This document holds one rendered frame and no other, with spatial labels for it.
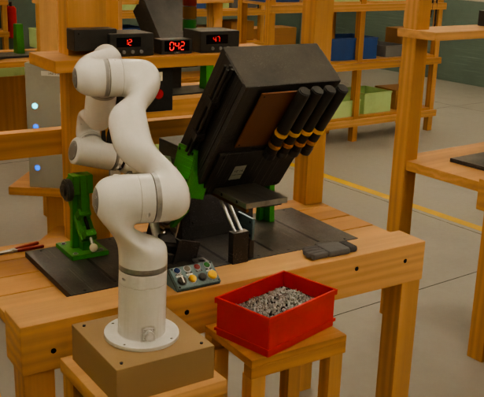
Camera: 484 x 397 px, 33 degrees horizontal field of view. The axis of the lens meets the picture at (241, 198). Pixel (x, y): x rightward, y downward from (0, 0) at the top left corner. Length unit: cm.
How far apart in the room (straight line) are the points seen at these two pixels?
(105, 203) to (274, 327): 66
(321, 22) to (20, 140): 125
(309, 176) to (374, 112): 559
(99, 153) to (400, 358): 138
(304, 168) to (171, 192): 152
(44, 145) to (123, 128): 90
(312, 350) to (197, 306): 38
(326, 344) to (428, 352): 185
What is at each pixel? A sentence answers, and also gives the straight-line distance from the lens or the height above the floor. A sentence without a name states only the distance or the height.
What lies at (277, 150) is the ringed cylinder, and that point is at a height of 129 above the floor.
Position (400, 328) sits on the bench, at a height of 57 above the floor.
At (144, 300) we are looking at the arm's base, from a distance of 205.
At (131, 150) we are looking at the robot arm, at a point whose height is 141.
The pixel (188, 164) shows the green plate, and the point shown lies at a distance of 269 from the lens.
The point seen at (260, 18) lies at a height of 100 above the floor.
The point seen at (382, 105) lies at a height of 33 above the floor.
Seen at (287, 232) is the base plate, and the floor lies 90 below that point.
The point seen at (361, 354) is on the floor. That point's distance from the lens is 420.
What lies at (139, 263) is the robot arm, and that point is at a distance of 201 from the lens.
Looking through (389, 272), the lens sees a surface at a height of 81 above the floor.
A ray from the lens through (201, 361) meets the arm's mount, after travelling 211.
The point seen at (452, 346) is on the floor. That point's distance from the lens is 439.
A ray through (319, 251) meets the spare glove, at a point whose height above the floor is 92.
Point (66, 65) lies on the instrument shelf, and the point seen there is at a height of 152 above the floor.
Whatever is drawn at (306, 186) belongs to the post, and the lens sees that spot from 344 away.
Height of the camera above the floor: 189
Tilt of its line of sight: 17 degrees down
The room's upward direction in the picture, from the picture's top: 2 degrees clockwise
